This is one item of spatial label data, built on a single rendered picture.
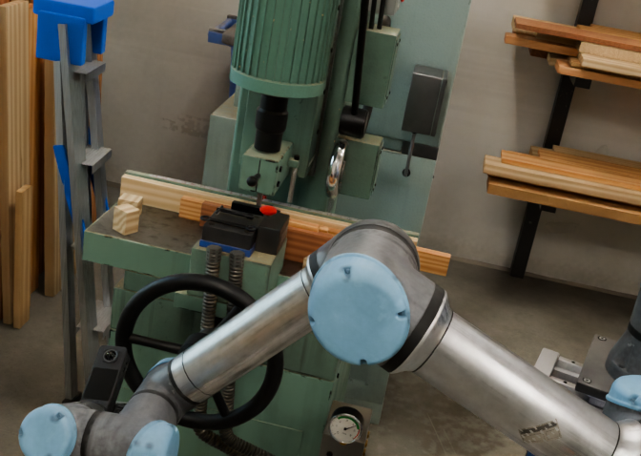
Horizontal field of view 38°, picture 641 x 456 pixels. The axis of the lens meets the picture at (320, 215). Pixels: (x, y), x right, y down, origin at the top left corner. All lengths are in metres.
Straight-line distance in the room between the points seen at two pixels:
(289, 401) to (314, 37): 0.67
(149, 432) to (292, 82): 0.70
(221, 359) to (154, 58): 3.04
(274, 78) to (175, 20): 2.53
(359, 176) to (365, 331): 0.91
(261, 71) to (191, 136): 2.61
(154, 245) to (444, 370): 0.80
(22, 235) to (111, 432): 1.87
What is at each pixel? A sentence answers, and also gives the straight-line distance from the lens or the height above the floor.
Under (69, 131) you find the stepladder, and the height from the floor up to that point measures 0.84.
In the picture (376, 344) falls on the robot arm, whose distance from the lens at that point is 1.02.
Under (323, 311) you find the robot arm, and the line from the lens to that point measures 1.03.
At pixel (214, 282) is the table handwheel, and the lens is 1.49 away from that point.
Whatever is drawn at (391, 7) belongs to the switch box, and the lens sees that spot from 1.95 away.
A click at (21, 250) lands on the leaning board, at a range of 3.09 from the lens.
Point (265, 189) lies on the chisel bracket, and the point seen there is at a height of 1.01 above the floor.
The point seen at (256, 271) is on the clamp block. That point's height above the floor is 0.94.
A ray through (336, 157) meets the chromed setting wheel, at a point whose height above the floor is 1.06.
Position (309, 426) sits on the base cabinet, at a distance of 1.80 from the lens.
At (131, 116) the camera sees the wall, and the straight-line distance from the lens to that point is 4.31.
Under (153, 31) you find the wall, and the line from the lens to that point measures 4.19.
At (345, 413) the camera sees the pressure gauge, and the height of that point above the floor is 0.69.
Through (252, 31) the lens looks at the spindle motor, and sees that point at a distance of 1.65.
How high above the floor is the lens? 1.62
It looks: 22 degrees down
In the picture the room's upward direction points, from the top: 10 degrees clockwise
